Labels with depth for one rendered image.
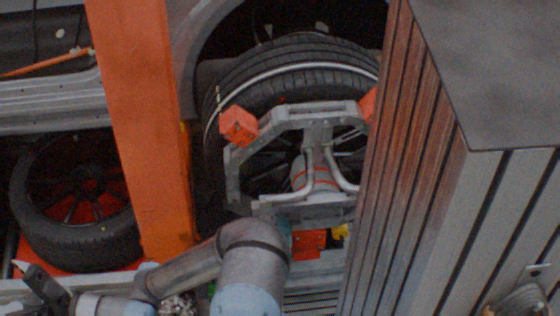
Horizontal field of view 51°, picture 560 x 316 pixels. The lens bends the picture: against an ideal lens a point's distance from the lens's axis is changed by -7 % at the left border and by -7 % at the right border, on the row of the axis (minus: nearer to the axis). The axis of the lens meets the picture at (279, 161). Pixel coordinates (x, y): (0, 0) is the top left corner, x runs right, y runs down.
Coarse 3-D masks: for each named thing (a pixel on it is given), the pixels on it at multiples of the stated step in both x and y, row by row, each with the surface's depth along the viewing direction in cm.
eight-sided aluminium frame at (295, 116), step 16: (272, 112) 178; (288, 112) 176; (304, 112) 179; (320, 112) 177; (336, 112) 177; (352, 112) 177; (272, 128) 176; (288, 128) 177; (368, 128) 181; (256, 144) 180; (224, 160) 187; (240, 160) 184; (240, 192) 205; (240, 208) 201; (352, 208) 211; (336, 224) 215
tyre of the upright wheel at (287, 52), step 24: (264, 48) 190; (288, 48) 187; (312, 48) 186; (336, 48) 189; (360, 48) 196; (240, 72) 189; (264, 72) 183; (288, 72) 180; (312, 72) 179; (336, 72) 180; (360, 72) 185; (216, 96) 194; (240, 96) 183; (264, 96) 179; (288, 96) 179; (312, 96) 181; (336, 96) 182; (360, 96) 183; (216, 120) 188; (216, 144) 190; (216, 168) 198
